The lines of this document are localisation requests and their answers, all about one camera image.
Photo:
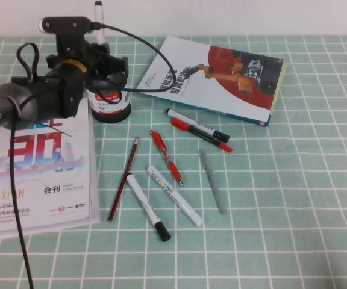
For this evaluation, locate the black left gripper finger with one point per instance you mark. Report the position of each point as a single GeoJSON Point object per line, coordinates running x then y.
{"type": "Point", "coordinates": [114, 67]}
{"type": "Point", "coordinates": [102, 49]}

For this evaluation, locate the green checked tablecloth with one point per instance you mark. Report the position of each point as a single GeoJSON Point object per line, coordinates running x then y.
{"type": "Point", "coordinates": [282, 195]}

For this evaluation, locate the red and black marker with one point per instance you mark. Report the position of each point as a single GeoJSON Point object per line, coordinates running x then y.
{"type": "Point", "coordinates": [179, 123]}

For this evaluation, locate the black mesh pen holder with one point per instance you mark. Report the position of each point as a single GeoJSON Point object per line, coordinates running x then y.
{"type": "Point", "coordinates": [110, 111]}

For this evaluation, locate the white marker with black cap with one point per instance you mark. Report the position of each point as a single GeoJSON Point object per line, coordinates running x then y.
{"type": "Point", "coordinates": [200, 126]}
{"type": "Point", "coordinates": [99, 13]}
{"type": "Point", "coordinates": [146, 204]}

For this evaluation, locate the red and black pencil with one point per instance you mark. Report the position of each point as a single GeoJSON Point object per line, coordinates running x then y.
{"type": "Point", "coordinates": [122, 180]}

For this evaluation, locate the red gel pen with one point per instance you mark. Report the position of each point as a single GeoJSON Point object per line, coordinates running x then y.
{"type": "Point", "coordinates": [164, 153]}

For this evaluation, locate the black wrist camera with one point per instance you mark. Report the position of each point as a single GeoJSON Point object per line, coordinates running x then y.
{"type": "Point", "coordinates": [65, 25]}

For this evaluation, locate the plain white book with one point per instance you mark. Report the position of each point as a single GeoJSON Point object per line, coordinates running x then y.
{"type": "Point", "coordinates": [94, 195]}

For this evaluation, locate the white paint marker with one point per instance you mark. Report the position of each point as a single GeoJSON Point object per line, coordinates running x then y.
{"type": "Point", "coordinates": [175, 195]}

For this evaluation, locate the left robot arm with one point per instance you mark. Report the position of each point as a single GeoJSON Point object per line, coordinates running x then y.
{"type": "Point", "coordinates": [41, 102]}

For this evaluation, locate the grey pen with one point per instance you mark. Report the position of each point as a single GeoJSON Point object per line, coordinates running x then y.
{"type": "Point", "coordinates": [212, 180]}

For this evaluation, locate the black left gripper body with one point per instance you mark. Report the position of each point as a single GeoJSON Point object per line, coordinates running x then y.
{"type": "Point", "coordinates": [92, 61]}

